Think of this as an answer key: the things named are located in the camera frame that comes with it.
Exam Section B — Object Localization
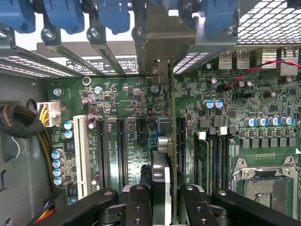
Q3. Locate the installed RAM stick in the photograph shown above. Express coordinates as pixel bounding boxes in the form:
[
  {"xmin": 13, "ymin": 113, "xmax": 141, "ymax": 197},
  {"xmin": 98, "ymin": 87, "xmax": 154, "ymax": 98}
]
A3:
[{"xmin": 194, "ymin": 137, "xmax": 210, "ymax": 192}]

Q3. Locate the long black expansion slot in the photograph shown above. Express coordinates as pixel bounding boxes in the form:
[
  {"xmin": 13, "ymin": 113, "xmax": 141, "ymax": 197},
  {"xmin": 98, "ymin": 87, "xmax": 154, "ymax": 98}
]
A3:
[
  {"xmin": 116, "ymin": 118, "xmax": 129, "ymax": 193},
  {"xmin": 95, "ymin": 118, "xmax": 111, "ymax": 189},
  {"xmin": 176, "ymin": 116, "xmax": 188, "ymax": 179}
]

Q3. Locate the CPU socket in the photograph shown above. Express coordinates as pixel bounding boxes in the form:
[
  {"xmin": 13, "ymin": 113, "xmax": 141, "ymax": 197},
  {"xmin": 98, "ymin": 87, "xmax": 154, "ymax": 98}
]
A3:
[{"xmin": 231, "ymin": 156, "xmax": 301, "ymax": 222}]

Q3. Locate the short black expansion slot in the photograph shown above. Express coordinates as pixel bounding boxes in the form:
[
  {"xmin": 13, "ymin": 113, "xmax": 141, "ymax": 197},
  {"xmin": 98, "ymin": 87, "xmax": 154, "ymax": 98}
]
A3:
[{"xmin": 136, "ymin": 118, "xmax": 148, "ymax": 145}]

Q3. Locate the white expansion slot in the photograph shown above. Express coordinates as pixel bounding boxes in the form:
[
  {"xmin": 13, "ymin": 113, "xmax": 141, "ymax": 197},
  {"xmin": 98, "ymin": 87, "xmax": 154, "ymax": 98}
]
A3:
[{"xmin": 72, "ymin": 114, "xmax": 89, "ymax": 200}]

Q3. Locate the green motherboard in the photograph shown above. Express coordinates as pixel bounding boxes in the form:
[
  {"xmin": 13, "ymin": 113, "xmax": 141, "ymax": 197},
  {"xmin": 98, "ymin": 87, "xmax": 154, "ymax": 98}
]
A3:
[{"xmin": 48, "ymin": 54, "xmax": 301, "ymax": 222}]

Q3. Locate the open grey PC case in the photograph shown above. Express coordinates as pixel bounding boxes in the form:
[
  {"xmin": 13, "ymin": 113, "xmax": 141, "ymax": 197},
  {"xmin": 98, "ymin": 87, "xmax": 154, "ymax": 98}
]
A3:
[{"xmin": 0, "ymin": 0, "xmax": 301, "ymax": 226}]

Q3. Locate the white power connector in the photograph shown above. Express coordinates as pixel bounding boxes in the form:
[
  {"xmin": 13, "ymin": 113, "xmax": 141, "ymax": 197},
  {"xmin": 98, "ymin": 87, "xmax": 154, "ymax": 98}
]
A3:
[{"xmin": 37, "ymin": 101, "xmax": 62, "ymax": 128}]

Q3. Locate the metal rear port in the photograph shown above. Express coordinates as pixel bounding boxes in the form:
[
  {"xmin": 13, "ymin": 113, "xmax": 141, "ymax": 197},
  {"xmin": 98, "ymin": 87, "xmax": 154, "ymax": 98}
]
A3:
[
  {"xmin": 236, "ymin": 50, "xmax": 250, "ymax": 69},
  {"xmin": 279, "ymin": 47, "xmax": 300, "ymax": 76},
  {"xmin": 261, "ymin": 48, "xmax": 278, "ymax": 69},
  {"xmin": 218, "ymin": 50, "xmax": 235, "ymax": 70}
]

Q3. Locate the blue slot retention clip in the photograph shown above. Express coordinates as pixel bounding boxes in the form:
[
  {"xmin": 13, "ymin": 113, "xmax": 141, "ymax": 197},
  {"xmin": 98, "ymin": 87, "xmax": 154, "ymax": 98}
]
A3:
[
  {"xmin": 43, "ymin": 0, "xmax": 85, "ymax": 35},
  {"xmin": 204, "ymin": 0, "xmax": 238, "ymax": 36},
  {"xmin": 97, "ymin": 0, "xmax": 130, "ymax": 35},
  {"xmin": 0, "ymin": 0, "xmax": 36, "ymax": 34}
]

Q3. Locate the coloured wire bundle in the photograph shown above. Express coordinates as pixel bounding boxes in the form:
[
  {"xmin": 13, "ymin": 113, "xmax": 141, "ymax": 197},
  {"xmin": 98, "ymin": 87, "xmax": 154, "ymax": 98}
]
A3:
[{"xmin": 30, "ymin": 200, "xmax": 56, "ymax": 226}]

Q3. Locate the black sleeved power cable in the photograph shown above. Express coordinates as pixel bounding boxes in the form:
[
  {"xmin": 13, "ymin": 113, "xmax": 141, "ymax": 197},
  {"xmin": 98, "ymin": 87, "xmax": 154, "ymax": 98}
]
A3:
[{"xmin": 0, "ymin": 103, "xmax": 58, "ymax": 193}]

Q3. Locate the red and black wire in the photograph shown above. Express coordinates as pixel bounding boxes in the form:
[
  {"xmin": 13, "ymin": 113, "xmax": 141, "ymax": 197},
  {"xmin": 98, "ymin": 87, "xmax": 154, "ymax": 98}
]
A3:
[{"xmin": 225, "ymin": 59, "xmax": 301, "ymax": 89}]

